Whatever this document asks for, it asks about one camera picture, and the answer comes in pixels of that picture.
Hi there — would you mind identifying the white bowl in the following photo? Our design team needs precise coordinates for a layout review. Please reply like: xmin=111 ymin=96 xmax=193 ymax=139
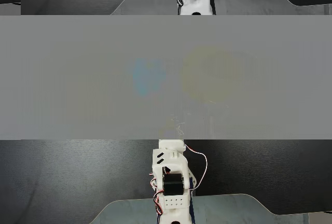
xmin=181 ymin=46 xmax=239 ymax=105

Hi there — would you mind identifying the gripper servo cable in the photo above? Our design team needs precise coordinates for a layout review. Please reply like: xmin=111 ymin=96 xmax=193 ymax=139
xmin=184 ymin=145 xmax=209 ymax=191

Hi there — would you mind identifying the shoulder servo cable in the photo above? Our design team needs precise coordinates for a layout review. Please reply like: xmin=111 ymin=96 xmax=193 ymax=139
xmin=149 ymin=172 xmax=164 ymax=216

